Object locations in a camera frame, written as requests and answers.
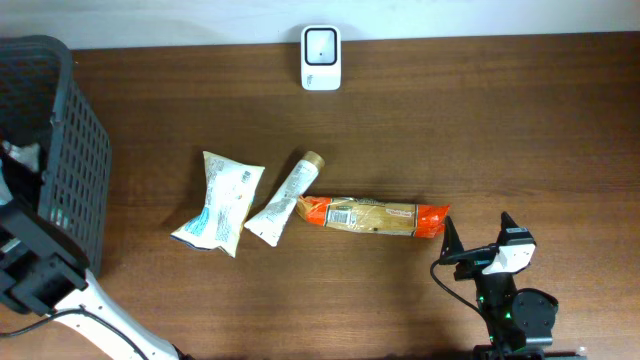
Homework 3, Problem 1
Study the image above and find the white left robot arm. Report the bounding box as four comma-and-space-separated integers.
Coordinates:
1, 140, 191, 359

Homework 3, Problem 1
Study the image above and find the white cream tube gold cap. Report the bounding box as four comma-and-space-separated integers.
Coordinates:
244, 151, 325, 247

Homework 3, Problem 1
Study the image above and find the dark grey plastic basket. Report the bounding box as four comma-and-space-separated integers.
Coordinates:
1, 35, 112, 274

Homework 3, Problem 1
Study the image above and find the white snack bag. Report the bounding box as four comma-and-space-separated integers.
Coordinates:
170, 151, 265, 258

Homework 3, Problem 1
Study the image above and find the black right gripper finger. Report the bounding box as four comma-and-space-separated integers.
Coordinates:
440, 216, 464, 256
501, 211, 519, 231

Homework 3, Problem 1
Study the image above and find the white barcode scanner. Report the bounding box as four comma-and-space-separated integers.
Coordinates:
300, 24, 342, 91

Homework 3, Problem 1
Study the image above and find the orange spaghetti packet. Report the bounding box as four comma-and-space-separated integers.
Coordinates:
296, 196, 450, 238

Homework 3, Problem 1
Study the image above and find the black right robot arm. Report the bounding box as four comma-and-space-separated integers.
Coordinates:
430, 212, 583, 360

